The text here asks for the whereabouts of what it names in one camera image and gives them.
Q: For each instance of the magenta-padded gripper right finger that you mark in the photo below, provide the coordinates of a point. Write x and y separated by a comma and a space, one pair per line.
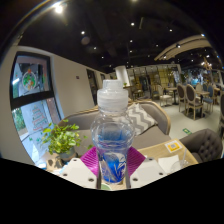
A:
148, 171

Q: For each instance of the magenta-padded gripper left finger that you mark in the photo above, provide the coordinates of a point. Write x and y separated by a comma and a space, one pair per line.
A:
80, 171

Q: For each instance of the clear water bottle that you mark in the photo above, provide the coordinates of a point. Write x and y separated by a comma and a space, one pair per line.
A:
112, 133

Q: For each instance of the white paper napkin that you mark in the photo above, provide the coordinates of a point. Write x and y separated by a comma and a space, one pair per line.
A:
168, 164

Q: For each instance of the clear plastic cup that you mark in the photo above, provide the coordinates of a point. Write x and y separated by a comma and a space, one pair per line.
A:
180, 166

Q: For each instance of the grey sofa with wooden trim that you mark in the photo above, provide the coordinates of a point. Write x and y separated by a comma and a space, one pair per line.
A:
151, 136

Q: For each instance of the yellow square table sticker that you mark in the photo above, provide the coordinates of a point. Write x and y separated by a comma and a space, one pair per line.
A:
173, 146

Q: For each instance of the green potted plant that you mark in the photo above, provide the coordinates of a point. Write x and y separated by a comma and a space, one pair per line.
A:
63, 138

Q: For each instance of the grey white chevron cushion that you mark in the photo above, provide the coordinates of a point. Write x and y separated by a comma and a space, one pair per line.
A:
141, 120

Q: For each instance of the grey tufted armchair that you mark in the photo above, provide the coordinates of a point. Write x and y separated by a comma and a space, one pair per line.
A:
205, 143

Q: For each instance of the black-framed decorated window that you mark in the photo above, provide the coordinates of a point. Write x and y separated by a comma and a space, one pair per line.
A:
33, 110

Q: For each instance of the group of dining chairs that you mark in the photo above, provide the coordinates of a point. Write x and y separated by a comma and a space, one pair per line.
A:
191, 98

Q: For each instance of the white round column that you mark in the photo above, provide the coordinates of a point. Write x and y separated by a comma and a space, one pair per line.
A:
122, 76

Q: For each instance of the group of ceiling spotlights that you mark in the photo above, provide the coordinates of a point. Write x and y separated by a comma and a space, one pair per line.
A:
58, 8

